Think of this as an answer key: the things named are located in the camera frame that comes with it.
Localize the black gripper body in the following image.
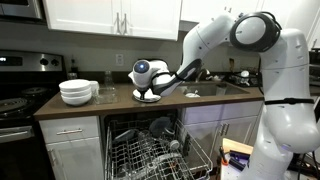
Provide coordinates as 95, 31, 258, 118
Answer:
139, 87, 150, 98

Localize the white dinner plate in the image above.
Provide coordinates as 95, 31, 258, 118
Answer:
134, 97, 161, 104
132, 89, 162, 102
133, 95, 162, 103

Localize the dishwasher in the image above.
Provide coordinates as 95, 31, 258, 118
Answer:
101, 109, 183, 180

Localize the dark bowl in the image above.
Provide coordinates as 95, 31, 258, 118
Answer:
148, 116, 173, 138

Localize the clear glass carafe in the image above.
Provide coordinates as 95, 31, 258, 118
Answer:
102, 70, 116, 93

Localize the glass cup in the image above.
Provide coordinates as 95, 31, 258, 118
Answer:
93, 87, 119, 106

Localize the white item in sink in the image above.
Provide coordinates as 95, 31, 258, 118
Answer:
184, 92, 201, 99

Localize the white coffee mug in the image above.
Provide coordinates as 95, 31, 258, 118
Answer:
89, 80, 101, 98

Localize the small white dish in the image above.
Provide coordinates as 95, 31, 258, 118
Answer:
168, 139, 181, 150

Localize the metal sink faucet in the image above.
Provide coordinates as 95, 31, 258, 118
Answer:
194, 68, 212, 84

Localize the kitchen sink basin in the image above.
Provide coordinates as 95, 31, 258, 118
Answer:
179, 81, 250, 99

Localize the dark slim bottle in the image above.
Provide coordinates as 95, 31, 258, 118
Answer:
70, 58, 80, 79

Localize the white under-sink cabinet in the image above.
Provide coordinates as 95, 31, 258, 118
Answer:
179, 100, 265, 159

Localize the white lower cabinet with drawer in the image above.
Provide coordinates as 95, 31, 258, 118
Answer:
38, 115, 105, 180

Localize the white upper cabinet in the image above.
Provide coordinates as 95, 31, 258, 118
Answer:
42, 0, 183, 42

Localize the black orange clamp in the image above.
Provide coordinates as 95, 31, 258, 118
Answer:
217, 145, 230, 167

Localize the black dish drying rack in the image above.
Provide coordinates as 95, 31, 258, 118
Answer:
229, 69, 265, 88

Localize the wooden board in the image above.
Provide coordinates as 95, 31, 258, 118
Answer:
221, 137, 255, 156

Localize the stainless steel microwave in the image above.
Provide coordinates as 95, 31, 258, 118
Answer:
0, 0, 47, 24

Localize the white wall outlet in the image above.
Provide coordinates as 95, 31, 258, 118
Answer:
115, 53, 125, 67

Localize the wire dishwasher rack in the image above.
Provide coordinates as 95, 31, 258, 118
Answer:
104, 117, 214, 180

